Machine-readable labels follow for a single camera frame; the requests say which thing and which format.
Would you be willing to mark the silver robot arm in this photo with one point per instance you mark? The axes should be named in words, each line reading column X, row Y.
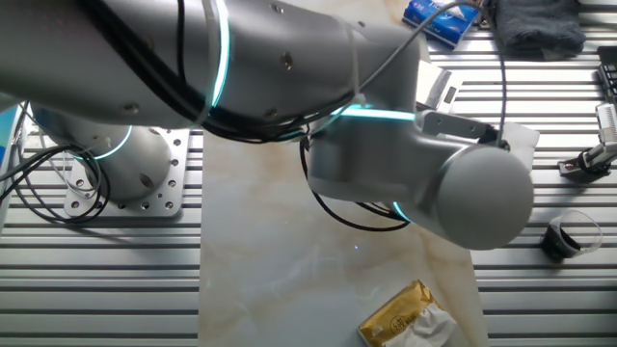
column 289, row 58

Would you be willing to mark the silver digital pocket scale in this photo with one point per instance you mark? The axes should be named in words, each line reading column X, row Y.
column 443, row 87

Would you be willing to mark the blue tissue pack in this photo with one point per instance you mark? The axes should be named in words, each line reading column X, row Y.
column 434, row 21

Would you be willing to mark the small black object in cup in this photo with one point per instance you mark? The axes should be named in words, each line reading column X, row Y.
column 559, row 246

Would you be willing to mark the dark grey towel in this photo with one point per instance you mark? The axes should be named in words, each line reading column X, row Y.
column 540, row 26

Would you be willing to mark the clear plastic cup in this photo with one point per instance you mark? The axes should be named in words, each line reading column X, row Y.
column 590, row 241

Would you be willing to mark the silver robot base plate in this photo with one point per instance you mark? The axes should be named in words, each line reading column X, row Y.
column 169, row 193

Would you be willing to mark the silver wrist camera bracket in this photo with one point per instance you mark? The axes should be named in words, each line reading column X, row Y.
column 453, row 124

